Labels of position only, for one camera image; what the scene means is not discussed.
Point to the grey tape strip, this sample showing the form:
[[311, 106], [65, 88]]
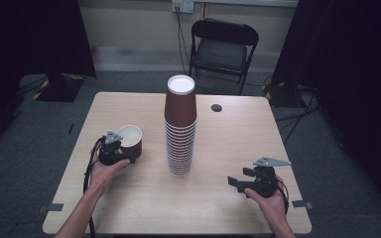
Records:
[[51, 208], [301, 204]]

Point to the single brown paper cup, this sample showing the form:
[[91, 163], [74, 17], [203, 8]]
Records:
[[133, 139]]

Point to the black stand base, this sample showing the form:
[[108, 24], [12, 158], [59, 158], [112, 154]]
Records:
[[59, 87]]

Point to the dark curtain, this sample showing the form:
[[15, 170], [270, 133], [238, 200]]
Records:
[[29, 36], [350, 66]]

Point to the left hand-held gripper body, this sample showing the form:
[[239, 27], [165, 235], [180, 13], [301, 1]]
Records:
[[110, 153]]

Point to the person's left hand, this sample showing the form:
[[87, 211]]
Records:
[[104, 175]]

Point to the person's right hand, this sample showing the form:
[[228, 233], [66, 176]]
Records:
[[269, 208]]

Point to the black folding chair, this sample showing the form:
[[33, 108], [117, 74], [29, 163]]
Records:
[[223, 49]]

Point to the stack of brown paper cups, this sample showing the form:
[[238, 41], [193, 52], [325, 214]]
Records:
[[180, 132]]

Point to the black table grommet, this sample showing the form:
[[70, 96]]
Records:
[[216, 107]]

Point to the white wall socket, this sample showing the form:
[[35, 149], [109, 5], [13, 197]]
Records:
[[183, 6]]

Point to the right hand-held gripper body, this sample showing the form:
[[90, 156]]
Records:
[[264, 180]]

